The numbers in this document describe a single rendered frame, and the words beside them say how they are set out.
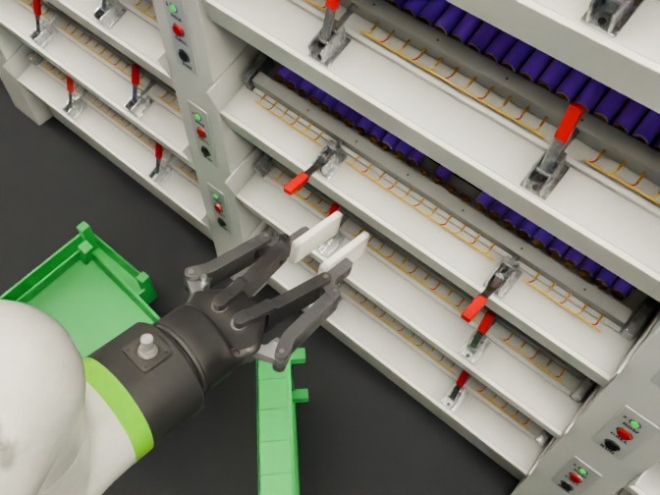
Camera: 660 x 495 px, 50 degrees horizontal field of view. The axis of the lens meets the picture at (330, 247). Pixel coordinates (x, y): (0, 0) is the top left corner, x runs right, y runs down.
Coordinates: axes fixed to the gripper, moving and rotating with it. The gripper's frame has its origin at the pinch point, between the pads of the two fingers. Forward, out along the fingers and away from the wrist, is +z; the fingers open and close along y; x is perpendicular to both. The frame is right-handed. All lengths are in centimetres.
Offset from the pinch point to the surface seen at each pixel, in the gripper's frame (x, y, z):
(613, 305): 3.2, -24.5, 20.3
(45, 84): 46, 94, 23
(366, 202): 8.4, 6.0, 15.7
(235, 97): 7.8, 31.0, 16.4
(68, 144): 62, 91, 25
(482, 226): 3.7, -7.8, 19.3
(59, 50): 28, 79, 19
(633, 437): 15.4, -34.8, 17.4
